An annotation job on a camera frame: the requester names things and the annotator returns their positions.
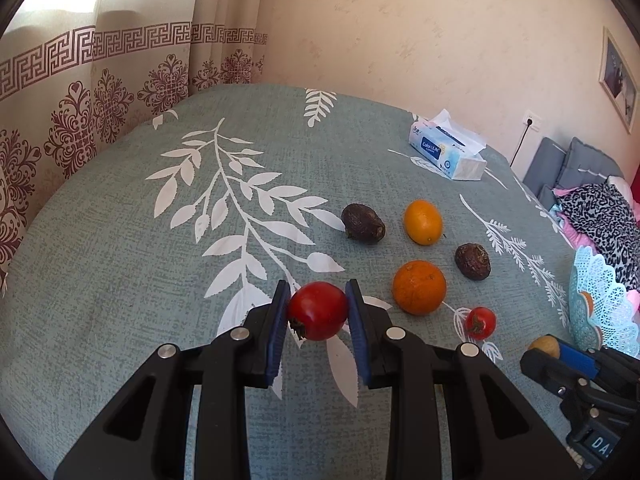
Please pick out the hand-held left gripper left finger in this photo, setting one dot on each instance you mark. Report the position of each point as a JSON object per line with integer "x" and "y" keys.
{"x": 277, "y": 340}

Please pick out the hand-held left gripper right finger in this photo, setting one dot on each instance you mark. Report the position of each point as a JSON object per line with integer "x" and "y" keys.
{"x": 357, "y": 335}

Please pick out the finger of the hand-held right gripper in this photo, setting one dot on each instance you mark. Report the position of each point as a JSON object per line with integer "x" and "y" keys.
{"x": 577, "y": 357}
{"x": 550, "y": 372}

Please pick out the tan brown round fruit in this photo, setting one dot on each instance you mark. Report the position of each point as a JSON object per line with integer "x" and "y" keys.
{"x": 544, "y": 346}

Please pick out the large red tomato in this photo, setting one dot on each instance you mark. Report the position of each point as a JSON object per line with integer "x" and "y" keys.
{"x": 317, "y": 310}

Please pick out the light blue lattice basket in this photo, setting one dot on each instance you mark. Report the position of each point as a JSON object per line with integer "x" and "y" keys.
{"x": 607, "y": 305}

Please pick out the large dimpled orange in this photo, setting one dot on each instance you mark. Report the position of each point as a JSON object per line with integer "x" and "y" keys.
{"x": 419, "y": 287}

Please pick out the small red tomato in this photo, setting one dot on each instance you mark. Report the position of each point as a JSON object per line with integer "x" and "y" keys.
{"x": 481, "y": 322}

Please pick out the dark brown avocado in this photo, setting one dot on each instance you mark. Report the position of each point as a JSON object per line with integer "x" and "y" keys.
{"x": 362, "y": 222}
{"x": 472, "y": 261}

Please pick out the yellow-orange smooth orange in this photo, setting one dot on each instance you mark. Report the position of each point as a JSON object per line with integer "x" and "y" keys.
{"x": 423, "y": 222}

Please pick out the leaf print bed sheet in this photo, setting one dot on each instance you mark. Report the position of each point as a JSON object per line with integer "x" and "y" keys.
{"x": 150, "y": 285}

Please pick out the leopard print cloth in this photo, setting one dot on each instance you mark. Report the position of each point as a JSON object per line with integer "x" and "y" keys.
{"x": 600, "y": 220}

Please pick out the red headboard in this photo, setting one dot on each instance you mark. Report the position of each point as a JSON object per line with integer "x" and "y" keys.
{"x": 636, "y": 185}

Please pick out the grey cushion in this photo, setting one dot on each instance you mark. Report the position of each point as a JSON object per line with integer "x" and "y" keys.
{"x": 542, "y": 165}
{"x": 590, "y": 162}

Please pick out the blue white tissue box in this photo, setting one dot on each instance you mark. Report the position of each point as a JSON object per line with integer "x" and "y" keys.
{"x": 445, "y": 152}

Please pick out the beige maroon patterned curtain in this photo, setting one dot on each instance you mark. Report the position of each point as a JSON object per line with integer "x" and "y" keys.
{"x": 100, "y": 100}

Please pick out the white wall socket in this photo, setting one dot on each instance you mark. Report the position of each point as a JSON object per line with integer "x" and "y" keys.
{"x": 533, "y": 121}

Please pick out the framed wall photo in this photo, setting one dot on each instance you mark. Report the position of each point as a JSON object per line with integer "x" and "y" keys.
{"x": 620, "y": 77}

